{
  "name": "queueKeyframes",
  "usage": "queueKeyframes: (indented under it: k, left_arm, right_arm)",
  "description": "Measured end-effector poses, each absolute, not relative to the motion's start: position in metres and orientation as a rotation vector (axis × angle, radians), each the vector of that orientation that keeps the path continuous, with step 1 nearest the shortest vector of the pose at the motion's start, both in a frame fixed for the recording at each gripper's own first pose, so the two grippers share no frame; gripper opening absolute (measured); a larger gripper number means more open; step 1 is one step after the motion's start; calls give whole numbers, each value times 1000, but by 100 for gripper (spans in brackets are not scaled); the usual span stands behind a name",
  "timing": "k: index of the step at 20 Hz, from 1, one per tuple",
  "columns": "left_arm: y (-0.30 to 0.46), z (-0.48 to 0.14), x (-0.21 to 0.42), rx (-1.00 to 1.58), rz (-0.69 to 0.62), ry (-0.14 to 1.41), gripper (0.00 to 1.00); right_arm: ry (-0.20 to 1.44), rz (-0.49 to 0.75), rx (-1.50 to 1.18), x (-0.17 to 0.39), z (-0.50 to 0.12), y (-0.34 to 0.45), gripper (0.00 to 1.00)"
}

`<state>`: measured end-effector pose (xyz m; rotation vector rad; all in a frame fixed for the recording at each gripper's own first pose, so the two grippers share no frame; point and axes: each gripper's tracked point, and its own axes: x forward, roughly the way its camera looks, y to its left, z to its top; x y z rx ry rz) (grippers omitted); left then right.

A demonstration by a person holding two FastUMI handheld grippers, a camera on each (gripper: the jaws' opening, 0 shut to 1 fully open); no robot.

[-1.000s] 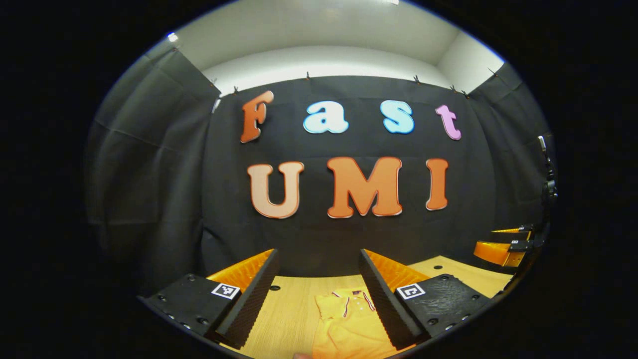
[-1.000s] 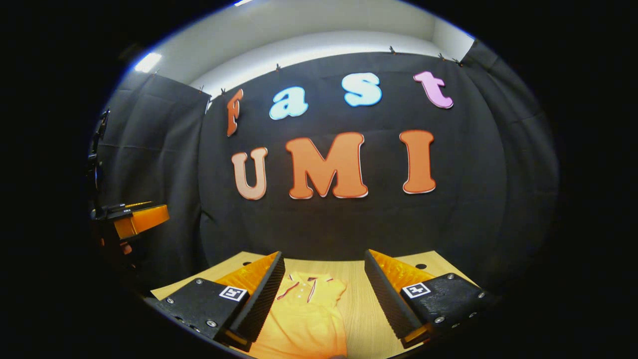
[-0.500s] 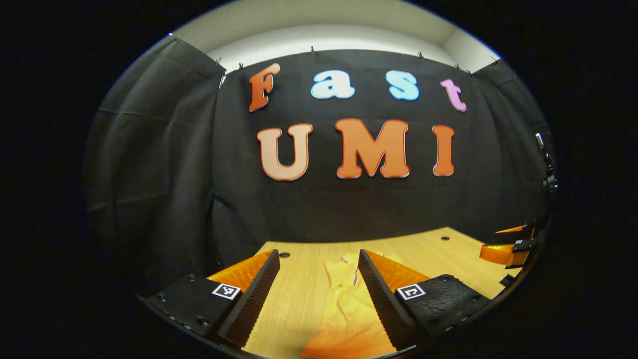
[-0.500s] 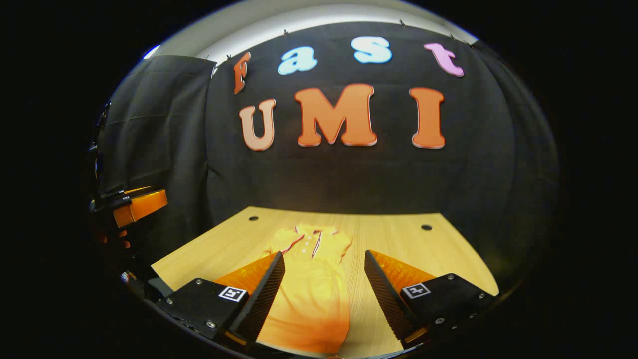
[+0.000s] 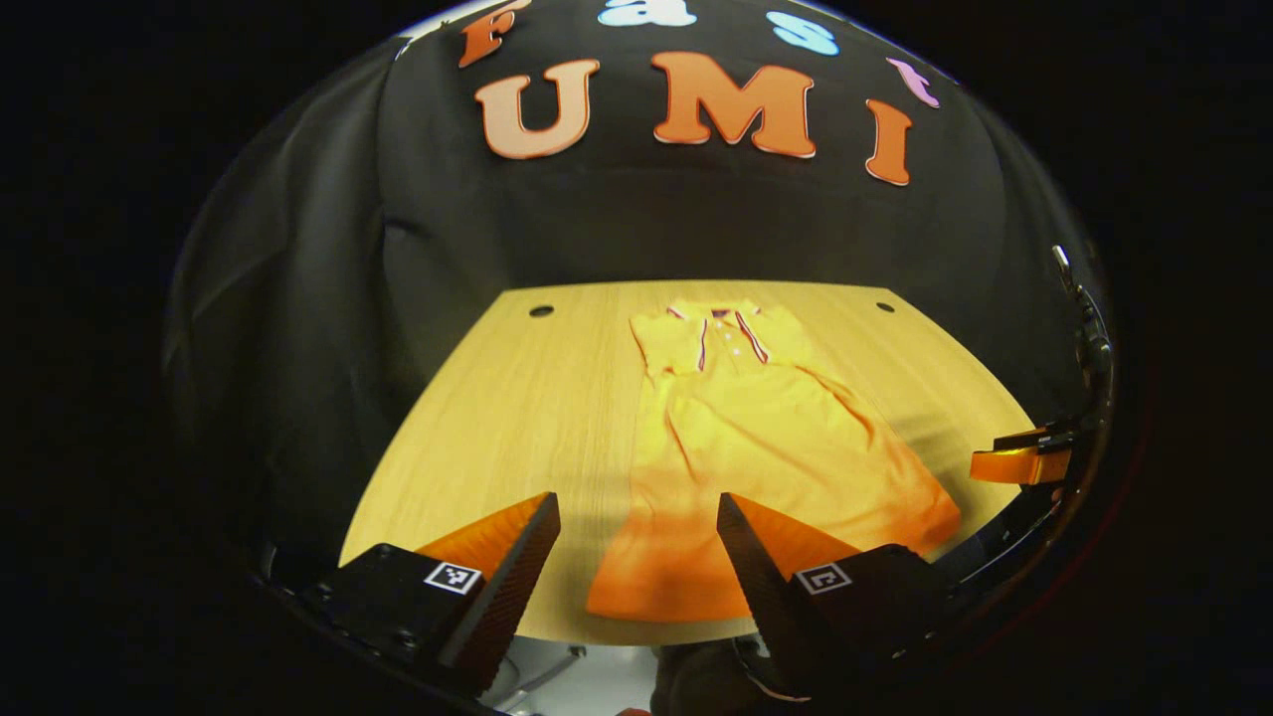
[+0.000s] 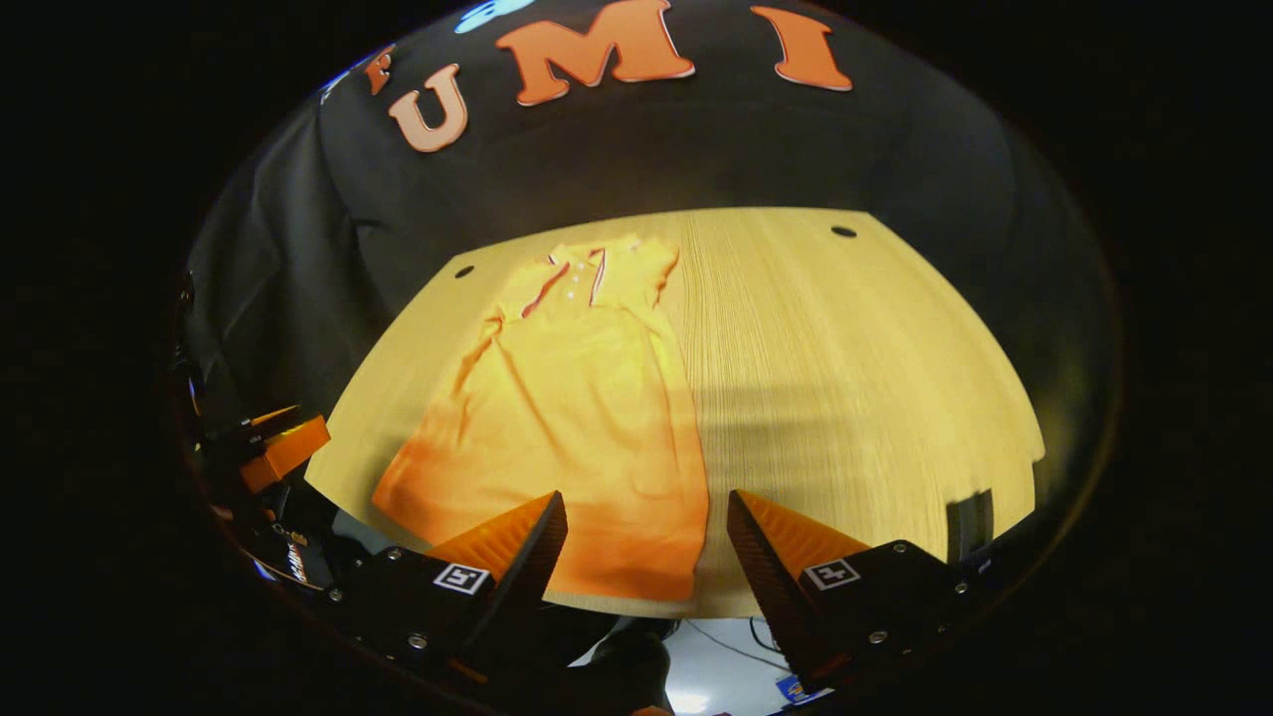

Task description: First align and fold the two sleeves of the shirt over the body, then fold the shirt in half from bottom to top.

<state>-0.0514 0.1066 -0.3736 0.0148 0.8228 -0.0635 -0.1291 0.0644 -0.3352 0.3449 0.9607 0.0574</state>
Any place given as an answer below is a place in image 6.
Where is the orange T-shirt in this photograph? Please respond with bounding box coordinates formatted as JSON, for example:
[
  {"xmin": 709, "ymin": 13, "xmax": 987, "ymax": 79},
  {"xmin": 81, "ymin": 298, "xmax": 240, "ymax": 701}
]
[{"xmin": 371, "ymin": 236, "xmax": 711, "ymax": 603}]

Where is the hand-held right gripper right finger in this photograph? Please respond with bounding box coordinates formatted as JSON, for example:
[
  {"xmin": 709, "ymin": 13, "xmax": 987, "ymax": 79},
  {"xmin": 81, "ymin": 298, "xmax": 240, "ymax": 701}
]
[{"xmin": 726, "ymin": 489, "xmax": 981, "ymax": 692}]

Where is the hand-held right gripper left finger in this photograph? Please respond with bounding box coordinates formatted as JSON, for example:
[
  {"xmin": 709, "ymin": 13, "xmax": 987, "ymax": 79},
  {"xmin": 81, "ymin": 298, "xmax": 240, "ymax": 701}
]
[{"xmin": 323, "ymin": 490, "xmax": 570, "ymax": 687}]

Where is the black cable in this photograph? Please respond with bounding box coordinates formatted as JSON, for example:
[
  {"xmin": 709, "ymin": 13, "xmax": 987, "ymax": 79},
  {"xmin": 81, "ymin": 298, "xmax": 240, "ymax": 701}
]
[{"xmin": 686, "ymin": 619, "xmax": 789, "ymax": 671}]

